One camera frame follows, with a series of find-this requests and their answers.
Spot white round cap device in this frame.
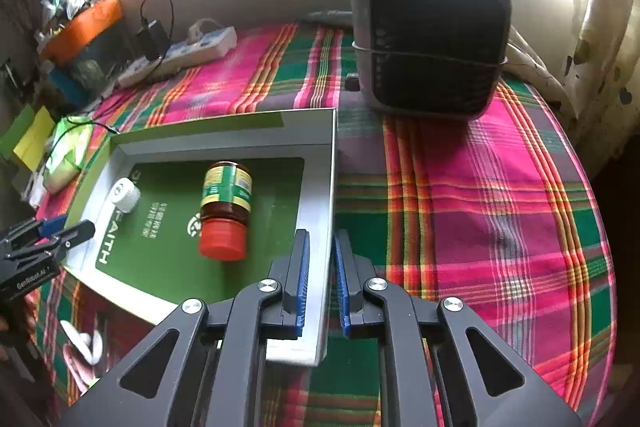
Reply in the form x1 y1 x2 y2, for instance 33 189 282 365
107 178 141 213

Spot green grey cardboard box tray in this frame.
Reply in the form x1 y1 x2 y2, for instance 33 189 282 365
64 108 337 366

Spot brown jar red lid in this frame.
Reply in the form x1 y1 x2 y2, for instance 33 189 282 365
198 160 253 262

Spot green wet wipes pack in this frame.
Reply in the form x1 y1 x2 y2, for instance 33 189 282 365
42 116 93 195

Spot yellow green boxes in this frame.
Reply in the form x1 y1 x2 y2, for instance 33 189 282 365
1 105 55 172

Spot plaid pink green tablecloth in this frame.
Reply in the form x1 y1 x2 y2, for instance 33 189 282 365
24 22 618 427

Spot orange storage bin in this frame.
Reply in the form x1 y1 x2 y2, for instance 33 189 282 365
38 0 122 65

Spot white power strip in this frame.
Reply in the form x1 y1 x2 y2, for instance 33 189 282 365
116 27 238 88

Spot black plugged charger adapter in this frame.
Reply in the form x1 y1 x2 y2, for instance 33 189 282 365
137 20 170 62

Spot grey black fan heater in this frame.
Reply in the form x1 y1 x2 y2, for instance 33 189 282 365
350 0 512 120

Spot cream patterned curtain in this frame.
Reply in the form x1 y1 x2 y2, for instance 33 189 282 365
561 0 639 176

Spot black charger cable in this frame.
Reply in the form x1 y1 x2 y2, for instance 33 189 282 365
138 0 176 78

